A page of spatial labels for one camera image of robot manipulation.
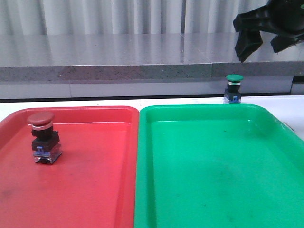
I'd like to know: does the red mushroom push button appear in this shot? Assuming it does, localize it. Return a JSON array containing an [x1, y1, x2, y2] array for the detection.
[[27, 112, 62, 164]]

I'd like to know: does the grey stone platform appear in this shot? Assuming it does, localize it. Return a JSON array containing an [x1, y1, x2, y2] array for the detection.
[[0, 33, 304, 100]]

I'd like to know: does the green mushroom push button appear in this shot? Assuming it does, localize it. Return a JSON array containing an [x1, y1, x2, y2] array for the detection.
[[224, 74, 244, 104]]

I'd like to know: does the red plastic tray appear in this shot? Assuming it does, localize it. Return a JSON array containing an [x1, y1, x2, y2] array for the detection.
[[0, 106, 139, 228]]

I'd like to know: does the green plastic tray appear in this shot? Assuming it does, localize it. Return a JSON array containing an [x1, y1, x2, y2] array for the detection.
[[134, 104, 304, 228]]

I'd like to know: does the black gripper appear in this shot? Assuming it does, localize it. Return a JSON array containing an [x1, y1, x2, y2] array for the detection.
[[233, 0, 304, 62]]

